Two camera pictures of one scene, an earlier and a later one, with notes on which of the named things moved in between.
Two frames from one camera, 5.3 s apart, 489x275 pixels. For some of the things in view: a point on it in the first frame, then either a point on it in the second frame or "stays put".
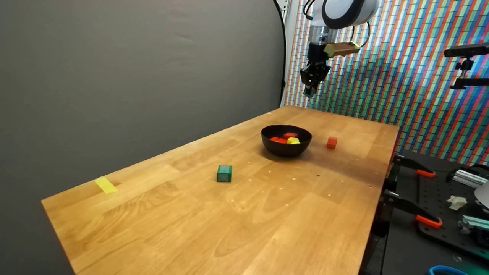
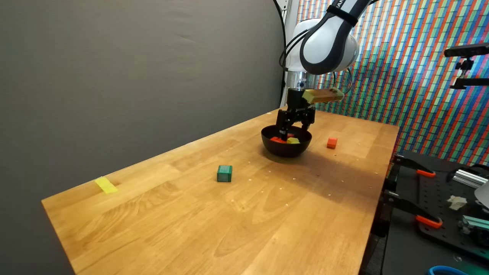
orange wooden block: x=332 y=142 stays put
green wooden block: x=225 y=172 stays put
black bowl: x=286 y=140 stays put
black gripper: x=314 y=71 to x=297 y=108
